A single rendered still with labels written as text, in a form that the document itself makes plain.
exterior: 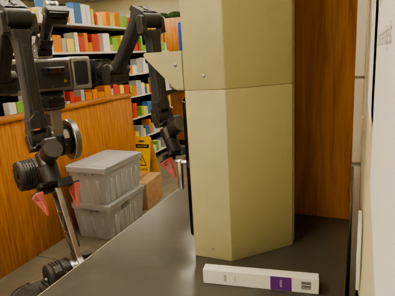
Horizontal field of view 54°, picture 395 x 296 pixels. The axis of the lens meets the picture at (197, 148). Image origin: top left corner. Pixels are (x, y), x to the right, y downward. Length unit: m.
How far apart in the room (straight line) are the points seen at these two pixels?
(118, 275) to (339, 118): 0.81
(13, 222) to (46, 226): 0.34
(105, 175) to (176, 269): 2.22
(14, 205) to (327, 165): 2.46
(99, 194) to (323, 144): 2.35
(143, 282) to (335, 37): 0.90
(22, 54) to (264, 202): 0.86
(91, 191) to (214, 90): 2.52
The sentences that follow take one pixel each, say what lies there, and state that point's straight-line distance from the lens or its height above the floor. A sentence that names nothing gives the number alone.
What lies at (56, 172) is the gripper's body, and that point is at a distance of 1.31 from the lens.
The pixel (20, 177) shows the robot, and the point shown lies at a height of 0.90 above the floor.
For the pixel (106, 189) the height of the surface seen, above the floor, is 0.47.
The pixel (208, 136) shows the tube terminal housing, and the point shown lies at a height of 1.29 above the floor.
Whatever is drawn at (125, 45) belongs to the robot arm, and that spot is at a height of 1.56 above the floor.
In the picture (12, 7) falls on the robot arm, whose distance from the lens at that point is 1.39.
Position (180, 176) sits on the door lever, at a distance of 1.11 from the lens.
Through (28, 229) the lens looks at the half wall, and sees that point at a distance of 3.36.
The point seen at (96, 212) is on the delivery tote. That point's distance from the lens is 3.40.
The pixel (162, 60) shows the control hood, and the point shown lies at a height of 1.49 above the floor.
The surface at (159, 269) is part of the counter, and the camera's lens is 1.09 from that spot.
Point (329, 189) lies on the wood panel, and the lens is 1.36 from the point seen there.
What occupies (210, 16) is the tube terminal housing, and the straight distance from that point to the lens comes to 0.97.
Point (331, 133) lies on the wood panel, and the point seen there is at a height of 1.23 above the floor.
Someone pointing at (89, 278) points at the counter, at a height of 0.94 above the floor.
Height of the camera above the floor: 1.49
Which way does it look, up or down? 13 degrees down
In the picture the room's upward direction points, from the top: 3 degrees counter-clockwise
